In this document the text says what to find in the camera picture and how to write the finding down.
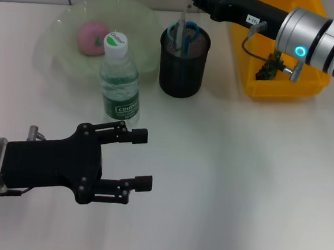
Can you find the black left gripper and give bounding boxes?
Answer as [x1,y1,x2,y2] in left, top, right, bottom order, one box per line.
[1,111,150,210]

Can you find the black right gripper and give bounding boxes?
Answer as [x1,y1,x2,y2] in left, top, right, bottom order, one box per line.
[182,0,292,40]

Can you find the clear water bottle green label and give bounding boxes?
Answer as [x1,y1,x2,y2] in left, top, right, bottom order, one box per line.
[95,30,148,128]

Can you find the blue handled scissors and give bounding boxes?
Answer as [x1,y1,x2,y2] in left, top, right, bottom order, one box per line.
[165,19,201,60]

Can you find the grey and white pen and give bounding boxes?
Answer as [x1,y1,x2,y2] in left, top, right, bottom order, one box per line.
[172,2,194,59]

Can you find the green plastic wrapper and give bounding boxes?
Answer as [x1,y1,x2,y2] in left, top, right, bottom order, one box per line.
[254,49,286,83]

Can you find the black mesh pen cup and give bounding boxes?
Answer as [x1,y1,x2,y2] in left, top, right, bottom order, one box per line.
[156,24,213,100]

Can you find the green glass fruit plate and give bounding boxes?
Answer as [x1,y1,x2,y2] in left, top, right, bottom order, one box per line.
[31,0,163,87]

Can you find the pink peach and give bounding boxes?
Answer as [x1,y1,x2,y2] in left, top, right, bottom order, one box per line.
[76,19,111,58]

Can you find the yellow plastic storage bin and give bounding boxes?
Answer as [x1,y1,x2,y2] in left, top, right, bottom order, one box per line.
[226,0,334,104]

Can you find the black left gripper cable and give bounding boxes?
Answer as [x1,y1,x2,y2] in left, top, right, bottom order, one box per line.
[0,122,48,205]

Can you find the grey right gripper cable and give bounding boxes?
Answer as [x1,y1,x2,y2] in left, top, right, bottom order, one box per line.
[239,18,308,84]

